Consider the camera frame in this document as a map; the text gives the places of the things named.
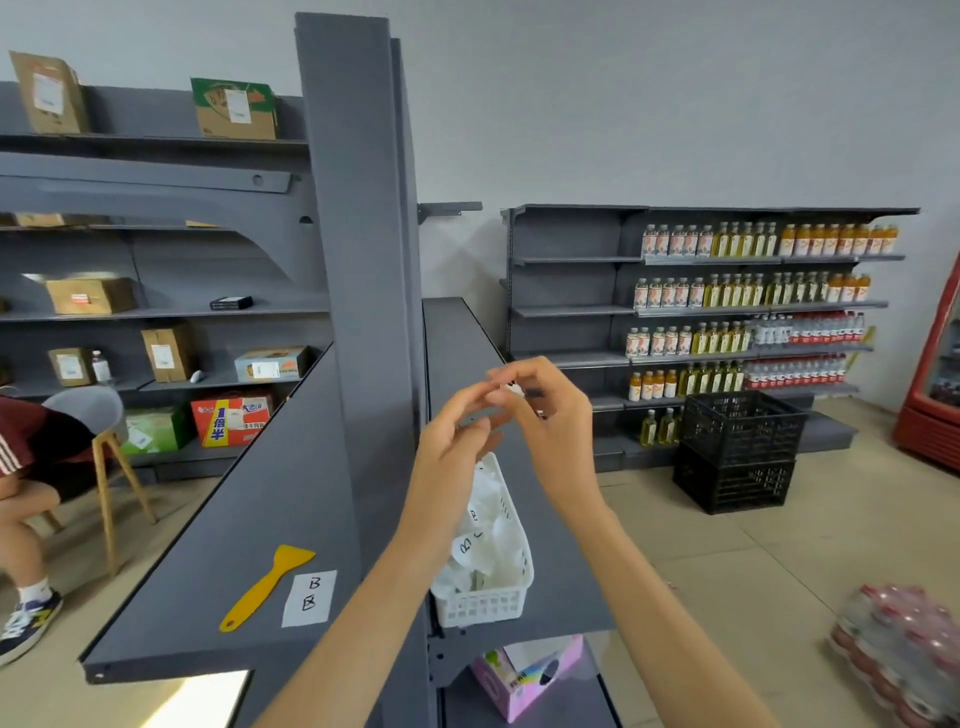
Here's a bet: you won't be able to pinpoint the person's right hand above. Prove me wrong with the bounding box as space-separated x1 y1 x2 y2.
487 356 611 526

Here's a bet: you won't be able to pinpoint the person's left hand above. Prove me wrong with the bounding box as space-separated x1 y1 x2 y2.
395 379 508 560

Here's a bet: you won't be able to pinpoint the grey metal gondola shelf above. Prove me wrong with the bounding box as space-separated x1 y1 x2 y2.
0 11 625 728

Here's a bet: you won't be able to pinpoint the person's left forearm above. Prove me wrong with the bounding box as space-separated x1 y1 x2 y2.
254 517 489 728

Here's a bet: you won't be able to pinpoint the person's right forearm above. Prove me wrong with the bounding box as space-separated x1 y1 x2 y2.
554 494 781 728

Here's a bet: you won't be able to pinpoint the rows of red-label water bottles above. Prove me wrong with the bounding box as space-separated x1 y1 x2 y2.
740 311 868 393

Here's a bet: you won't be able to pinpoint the cardboard box with white label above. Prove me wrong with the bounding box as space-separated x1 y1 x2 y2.
140 323 198 384
8 50 90 136

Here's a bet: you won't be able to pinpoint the small cardboard box white label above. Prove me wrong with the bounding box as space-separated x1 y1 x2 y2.
47 347 97 388

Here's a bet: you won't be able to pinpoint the cardboard box with red label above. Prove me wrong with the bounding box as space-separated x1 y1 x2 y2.
44 277 139 316

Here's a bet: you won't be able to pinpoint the pile of crumpled white papers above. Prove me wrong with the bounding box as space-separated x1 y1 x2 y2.
438 461 530 594

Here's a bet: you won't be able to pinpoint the white plastic basket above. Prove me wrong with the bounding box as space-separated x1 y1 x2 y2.
429 452 535 630

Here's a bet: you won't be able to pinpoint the yellow plastic scraper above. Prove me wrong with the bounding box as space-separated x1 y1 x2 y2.
218 544 318 634

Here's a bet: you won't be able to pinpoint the grey shelving unit with bottles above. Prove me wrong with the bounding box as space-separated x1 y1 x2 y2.
500 203 922 474

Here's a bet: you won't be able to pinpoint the light blue carton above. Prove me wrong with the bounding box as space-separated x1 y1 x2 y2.
234 346 313 384

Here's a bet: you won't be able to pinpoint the red and yellow carton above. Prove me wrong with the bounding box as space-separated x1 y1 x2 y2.
190 395 274 449

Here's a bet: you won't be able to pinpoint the pink tissue box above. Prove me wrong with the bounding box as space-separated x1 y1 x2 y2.
470 634 585 725

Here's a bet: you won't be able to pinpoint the light green carton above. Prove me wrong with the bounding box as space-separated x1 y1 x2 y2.
119 407 190 455

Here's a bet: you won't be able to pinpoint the rows of orange juice bottles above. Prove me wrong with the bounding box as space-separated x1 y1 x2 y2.
777 221 900 305

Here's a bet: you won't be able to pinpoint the grey chair with wooden legs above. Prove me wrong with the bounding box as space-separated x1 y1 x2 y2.
41 384 159 579

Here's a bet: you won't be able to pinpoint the red drinks fridge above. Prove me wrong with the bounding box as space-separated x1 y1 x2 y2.
892 251 960 474

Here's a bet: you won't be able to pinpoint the shrink-wrapped pack of bottles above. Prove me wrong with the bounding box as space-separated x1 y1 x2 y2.
827 584 960 728

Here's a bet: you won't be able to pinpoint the green-topped cardboard box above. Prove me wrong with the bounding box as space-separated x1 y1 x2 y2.
190 77 280 142

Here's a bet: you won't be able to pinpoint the grey shelving unit with boxes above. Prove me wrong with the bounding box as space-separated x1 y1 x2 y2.
0 80 335 485

